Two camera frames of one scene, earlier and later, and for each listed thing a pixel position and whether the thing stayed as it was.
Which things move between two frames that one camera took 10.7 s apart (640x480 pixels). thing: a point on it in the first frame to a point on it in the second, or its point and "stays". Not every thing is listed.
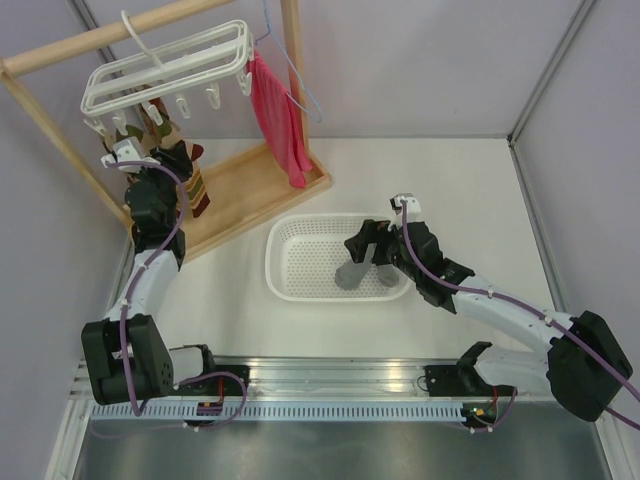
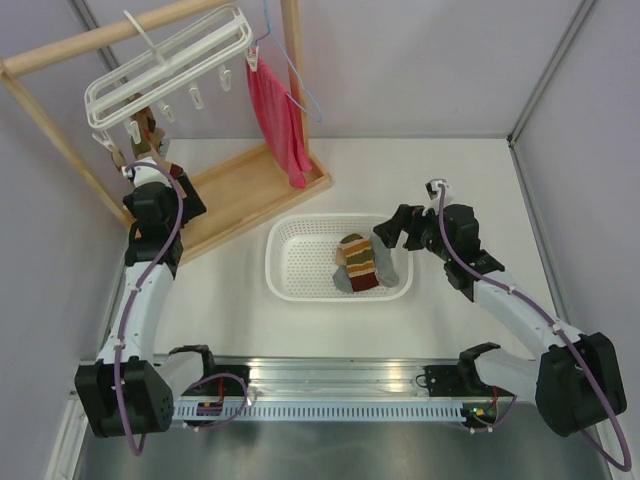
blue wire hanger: x=294 y=70 stays
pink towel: x=279 y=113 stays
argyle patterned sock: x=110 y=140 to x=118 y=158
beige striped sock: x=145 y=140 to x=151 y=142
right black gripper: x=371 y=232 to x=409 y=218
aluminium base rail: x=357 y=377 stays
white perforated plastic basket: x=304 y=251 stays
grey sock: x=388 y=274 stays
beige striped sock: x=194 y=199 to x=354 y=251
